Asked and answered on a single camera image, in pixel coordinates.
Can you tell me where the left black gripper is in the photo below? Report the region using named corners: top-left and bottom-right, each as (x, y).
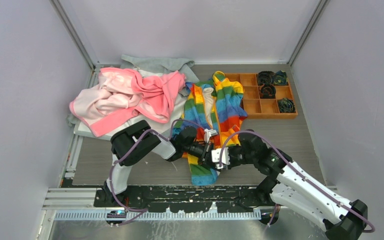
top-left (183, 141), bottom-right (222, 174)

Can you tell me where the rainbow striped zip jacket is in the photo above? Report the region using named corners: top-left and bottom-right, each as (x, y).
top-left (171, 70), bottom-right (249, 187)

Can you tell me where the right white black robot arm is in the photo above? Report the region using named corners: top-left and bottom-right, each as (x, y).
top-left (227, 130), bottom-right (376, 240)

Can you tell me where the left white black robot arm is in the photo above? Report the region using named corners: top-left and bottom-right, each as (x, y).
top-left (103, 120), bottom-right (218, 207)

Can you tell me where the orange compartment tray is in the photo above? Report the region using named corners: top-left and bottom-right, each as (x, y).
top-left (225, 73), bottom-right (298, 119)

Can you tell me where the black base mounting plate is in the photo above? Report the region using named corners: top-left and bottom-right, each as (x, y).
top-left (93, 185), bottom-right (275, 213)

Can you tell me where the blue green rolled tie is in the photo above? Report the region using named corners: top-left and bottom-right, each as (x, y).
top-left (277, 97), bottom-right (296, 113)

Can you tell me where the dark rolled tie back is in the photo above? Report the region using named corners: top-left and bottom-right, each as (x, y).
top-left (256, 71), bottom-right (276, 86)

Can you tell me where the pink fleece garment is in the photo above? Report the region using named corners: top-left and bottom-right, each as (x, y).
top-left (69, 67), bottom-right (186, 137)

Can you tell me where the grey white garment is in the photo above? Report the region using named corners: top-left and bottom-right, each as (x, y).
top-left (66, 54), bottom-right (200, 143)

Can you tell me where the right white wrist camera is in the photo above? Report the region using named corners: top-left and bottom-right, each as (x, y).
top-left (211, 147), bottom-right (230, 170)

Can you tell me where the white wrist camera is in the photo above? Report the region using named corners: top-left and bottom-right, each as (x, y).
top-left (203, 129), bottom-right (218, 143)
top-left (211, 147), bottom-right (230, 170)

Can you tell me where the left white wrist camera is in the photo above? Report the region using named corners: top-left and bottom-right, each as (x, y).
top-left (203, 129), bottom-right (218, 143)

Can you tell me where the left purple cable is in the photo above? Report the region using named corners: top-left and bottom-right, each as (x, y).
top-left (108, 119), bottom-right (209, 226)

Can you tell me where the purple cable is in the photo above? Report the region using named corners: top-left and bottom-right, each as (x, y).
top-left (108, 119), bottom-right (209, 226)
top-left (218, 130), bottom-right (376, 233)

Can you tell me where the silver slotted aluminium rail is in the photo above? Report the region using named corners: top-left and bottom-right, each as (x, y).
top-left (54, 209), bottom-right (262, 221)

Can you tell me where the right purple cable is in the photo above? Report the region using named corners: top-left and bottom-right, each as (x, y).
top-left (218, 130), bottom-right (376, 233)

